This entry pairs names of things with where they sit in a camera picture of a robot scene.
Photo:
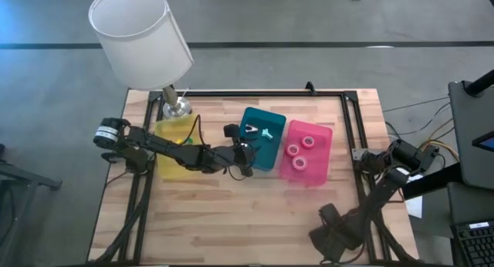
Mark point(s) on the black table clamp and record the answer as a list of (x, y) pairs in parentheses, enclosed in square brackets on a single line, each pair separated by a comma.
[(310, 87)]

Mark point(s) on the teal staple remover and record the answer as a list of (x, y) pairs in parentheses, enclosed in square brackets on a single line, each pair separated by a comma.
[(266, 133)]

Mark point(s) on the yellow translucent plastic bin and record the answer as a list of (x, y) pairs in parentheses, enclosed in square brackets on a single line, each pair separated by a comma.
[(170, 128)]

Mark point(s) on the black tablet screen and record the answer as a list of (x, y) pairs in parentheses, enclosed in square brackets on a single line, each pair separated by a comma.
[(485, 141)]

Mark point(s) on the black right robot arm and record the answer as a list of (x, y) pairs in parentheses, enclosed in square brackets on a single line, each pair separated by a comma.
[(378, 190)]

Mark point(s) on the teal blue plastic bin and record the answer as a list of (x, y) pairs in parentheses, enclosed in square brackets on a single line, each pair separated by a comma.
[(266, 155)]

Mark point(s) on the pink tape roll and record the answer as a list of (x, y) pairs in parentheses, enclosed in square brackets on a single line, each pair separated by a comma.
[(294, 163)]

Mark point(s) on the black keyboard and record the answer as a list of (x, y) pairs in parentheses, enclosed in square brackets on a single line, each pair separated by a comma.
[(476, 244)]

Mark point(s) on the white paper sheet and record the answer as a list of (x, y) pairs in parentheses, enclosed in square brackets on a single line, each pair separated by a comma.
[(415, 209)]

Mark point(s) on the pink translucent plastic bin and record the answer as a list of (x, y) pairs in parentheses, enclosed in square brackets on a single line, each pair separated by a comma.
[(316, 163)]

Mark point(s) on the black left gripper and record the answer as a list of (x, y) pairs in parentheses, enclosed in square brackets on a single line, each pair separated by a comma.
[(243, 153)]

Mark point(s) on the silver table lamp white shade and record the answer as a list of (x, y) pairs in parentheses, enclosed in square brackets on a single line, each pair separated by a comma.
[(139, 39)]

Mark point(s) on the black stand leg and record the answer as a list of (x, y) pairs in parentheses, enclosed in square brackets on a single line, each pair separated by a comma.
[(23, 178)]

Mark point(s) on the grey side table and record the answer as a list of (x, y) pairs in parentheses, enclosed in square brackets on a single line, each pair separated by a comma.
[(471, 143)]

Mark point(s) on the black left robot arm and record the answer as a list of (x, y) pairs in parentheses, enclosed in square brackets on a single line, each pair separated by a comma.
[(173, 151)]

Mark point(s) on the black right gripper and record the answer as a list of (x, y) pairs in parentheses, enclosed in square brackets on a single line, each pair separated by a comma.
[(328, 242)]

